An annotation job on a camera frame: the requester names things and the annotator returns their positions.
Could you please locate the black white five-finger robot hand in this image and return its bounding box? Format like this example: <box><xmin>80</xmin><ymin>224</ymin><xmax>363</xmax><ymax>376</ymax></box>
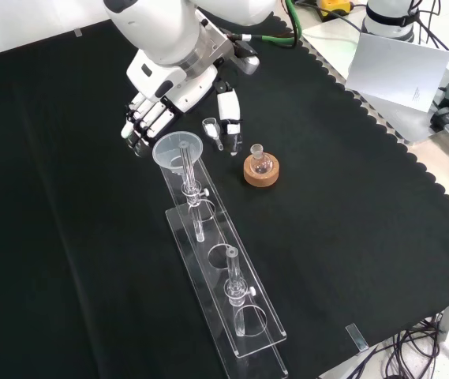
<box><xmin>120</xmin><ymin>51</ymin><xmax>245</xmax><ymax>158</ymax></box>

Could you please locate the translucent plastic funnel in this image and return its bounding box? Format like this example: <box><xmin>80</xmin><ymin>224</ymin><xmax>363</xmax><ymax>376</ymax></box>
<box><xmin>152</xmin><ymin>130</ymin><xmax>205</xmax><ymax>177</ymax></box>

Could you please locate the glass weighing funnel with powder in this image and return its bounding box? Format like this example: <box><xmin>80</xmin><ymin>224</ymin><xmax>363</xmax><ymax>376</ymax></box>
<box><xmin>201</xmin><ymin>117</ymin><xmax>225</xmax><ymax>152</ymax></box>

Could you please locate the clear acrylic funnel stand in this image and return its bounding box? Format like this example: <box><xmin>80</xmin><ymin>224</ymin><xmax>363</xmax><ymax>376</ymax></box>
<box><xmin>156</xmin><ymin>141</ymin><xmax>290</xmax><ymax>379</ymax></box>

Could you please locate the small glass round-bottom flask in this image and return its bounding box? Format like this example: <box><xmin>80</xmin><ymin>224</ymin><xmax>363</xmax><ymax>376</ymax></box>
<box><xmin>246</xmin><ymin>144</ymin><xmax>271</xmax><ymax>177</ymax></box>

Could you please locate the black bench cloth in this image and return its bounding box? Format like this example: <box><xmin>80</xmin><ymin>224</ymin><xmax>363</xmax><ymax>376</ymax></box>
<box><xmin>0</xmin><ymin>11</ymin><xmax>449</xmax><ymax>379</ymax></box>

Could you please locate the yellow stop button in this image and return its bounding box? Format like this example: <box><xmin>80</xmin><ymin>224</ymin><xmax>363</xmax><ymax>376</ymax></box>
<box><xmin>316</xmin><ymin>0</ymin><xmax>354</xmax><ymax>21</ymax></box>

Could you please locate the pale board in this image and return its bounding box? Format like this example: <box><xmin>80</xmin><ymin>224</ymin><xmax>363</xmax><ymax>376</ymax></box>
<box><xmin>344</xmin><ymin>32</ymin><xmax>449</xmax><ymax>143</ymax></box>

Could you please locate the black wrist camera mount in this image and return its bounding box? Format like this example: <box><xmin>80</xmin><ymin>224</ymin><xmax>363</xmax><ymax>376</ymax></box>
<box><xmin>223</xmin><ymin>32</ymin><xmax>261</xmax><ymax>77</ymax></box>

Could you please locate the green cable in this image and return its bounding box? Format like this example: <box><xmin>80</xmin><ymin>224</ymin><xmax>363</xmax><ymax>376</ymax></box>
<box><xmin>243</xmin><ymin>0</ymin><xmax>305</xmax><ymax>49</ymax></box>

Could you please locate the brown cork ring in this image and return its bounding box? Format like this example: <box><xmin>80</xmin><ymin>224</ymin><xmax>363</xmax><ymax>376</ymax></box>
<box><xmin>243</xmin><ymin>156</ymin><xmax>280</xmax><ymax>189</ymax></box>

